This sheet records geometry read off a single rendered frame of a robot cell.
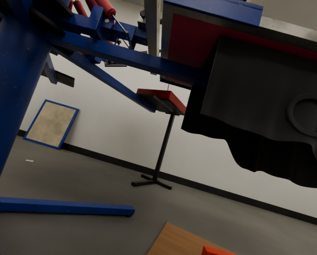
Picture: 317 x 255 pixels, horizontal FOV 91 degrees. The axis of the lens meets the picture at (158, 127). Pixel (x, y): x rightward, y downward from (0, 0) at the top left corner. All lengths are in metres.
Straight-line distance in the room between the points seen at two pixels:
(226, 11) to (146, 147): 2.38
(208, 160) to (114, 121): 1.77
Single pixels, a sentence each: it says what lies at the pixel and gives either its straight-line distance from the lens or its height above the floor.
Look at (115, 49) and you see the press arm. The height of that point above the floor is 0.89.
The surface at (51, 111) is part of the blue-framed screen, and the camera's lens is 3.27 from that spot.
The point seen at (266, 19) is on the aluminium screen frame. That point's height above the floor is 0.98.
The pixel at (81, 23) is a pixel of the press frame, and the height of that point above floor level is 0.98.
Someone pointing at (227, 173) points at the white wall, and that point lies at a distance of 3.03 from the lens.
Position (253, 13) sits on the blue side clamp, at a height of 0.98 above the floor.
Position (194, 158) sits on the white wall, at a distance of 2.82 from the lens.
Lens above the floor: 0.51
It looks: 6 degrees up
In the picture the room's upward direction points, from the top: 16 degrees clockwise
